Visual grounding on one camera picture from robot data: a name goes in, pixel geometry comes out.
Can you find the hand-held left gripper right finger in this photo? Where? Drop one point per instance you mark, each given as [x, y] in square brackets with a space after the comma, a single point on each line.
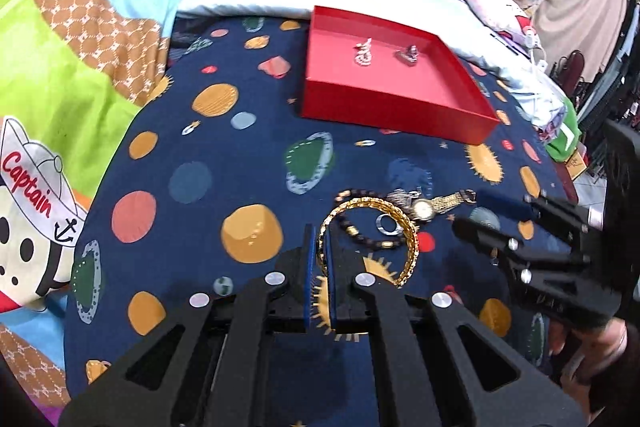
[326, 287]

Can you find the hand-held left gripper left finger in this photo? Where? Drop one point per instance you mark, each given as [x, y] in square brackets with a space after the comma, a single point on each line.
[310, 279]

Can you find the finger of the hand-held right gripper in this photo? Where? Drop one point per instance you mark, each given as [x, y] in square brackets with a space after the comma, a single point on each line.
[502, 204]
[480, 234]

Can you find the gold wristwatch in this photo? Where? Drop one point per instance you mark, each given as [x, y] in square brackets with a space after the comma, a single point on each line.
[424, 208]

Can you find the gold bangle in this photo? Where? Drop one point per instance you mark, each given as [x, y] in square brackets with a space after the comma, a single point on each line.
[411, 237]

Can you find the red jewelry box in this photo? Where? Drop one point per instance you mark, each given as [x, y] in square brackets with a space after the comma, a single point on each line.
[400, 77]

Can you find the person's right hand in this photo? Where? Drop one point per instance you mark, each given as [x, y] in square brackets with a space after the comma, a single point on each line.
[595, 357]

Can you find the green cloth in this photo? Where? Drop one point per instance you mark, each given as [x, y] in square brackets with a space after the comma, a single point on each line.
[562, 132]

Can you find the dark red chair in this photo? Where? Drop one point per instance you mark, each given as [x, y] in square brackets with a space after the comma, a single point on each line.
[570, 69]

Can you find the dark silver clasp ornament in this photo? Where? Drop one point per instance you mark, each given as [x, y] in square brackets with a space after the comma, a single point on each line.
[407, 54]

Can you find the pink cartoon pillow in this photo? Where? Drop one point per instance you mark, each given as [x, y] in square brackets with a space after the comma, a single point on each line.
[500, 7]

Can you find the pearl hair clip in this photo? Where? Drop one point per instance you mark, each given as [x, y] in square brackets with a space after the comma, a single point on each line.
[363, 52]

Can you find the colourful cartoon blanket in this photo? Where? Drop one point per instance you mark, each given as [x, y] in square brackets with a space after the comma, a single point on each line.
[60, 72]

